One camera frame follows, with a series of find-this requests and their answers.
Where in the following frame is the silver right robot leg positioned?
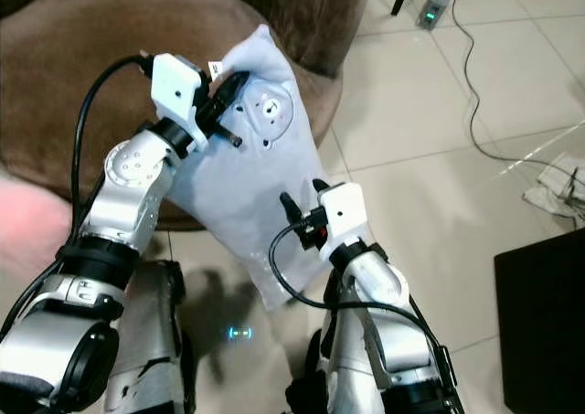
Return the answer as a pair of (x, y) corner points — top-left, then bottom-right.
(285, 268), (376, 414)

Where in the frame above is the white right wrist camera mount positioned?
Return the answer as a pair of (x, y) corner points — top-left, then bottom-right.
(320, 182), (369, 255)

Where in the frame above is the white power strip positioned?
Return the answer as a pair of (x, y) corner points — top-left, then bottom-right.
(523, 154), (585, 218)

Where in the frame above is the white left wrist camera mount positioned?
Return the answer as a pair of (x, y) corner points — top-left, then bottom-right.
(151, 53), (207, 150)

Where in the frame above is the thin floor cable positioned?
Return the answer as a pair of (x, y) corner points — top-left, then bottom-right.
(452, 0), (585, 173)

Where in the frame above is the black box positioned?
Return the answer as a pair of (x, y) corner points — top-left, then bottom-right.
(494, 227), (585, 414)

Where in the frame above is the brown plush sofa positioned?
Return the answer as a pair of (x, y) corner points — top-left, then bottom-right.
(0, 0), (374, 232)

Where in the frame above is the pink pillow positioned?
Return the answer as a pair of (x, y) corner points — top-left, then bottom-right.
(0, 176), (79, 282)

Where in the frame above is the silver left robot leg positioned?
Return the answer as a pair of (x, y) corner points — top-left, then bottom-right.
(105, 259), (197, 414)

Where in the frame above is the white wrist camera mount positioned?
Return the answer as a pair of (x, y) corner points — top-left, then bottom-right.
(151, 53), (207, 150)
(320, 182), (369, 255)

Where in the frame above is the grey device with green light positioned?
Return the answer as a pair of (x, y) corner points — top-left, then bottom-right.
(416, 0), (467, 29)

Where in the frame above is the silver robot leg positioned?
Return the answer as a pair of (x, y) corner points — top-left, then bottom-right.
(105, 259), (197, 414)
(285, 268), (376, 414)

